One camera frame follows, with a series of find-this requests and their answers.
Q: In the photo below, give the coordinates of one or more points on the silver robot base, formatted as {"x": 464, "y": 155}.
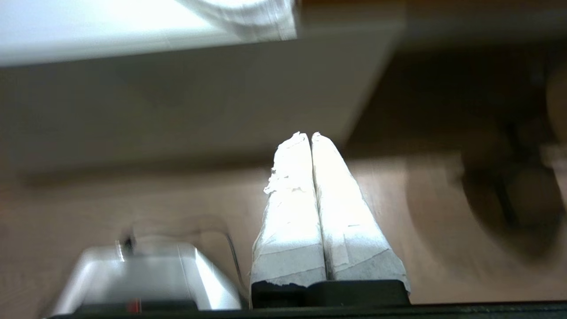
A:
{"x": 146, "y": 274}

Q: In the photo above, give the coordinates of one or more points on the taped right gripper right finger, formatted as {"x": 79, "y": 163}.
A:
{"x": 350, "y": 230}

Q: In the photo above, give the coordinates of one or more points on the cream white drawer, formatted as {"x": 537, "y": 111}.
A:
{"x": 177, "y": 102}

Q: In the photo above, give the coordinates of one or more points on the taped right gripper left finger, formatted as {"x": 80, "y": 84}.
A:
{"x": 290, "y": 221}

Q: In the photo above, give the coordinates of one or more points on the wooden side cabinet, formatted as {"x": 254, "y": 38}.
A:
{"x": 443, "y": 17}

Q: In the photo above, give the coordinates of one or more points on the white slippers with paper tag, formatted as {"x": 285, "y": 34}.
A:
{"x": 252, "y": 17}

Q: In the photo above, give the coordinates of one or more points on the black chair base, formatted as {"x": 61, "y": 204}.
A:
{"x": 518, "y": 195}

